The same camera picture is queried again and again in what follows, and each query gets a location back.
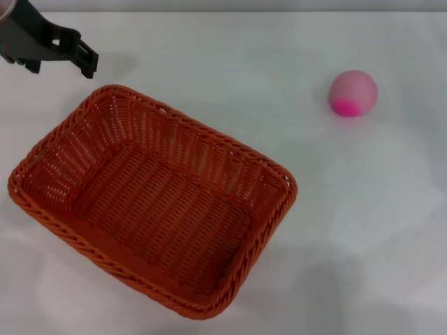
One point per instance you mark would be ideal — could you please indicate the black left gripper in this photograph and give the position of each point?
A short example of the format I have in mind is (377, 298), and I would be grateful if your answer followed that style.
(31, 38)

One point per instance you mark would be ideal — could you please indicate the orange woven plastic basket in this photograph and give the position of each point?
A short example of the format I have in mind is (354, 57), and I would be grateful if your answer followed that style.
(167, 209)

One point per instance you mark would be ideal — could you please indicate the pink round peach toy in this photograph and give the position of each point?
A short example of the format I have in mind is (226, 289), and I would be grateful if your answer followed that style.
(352, 90)

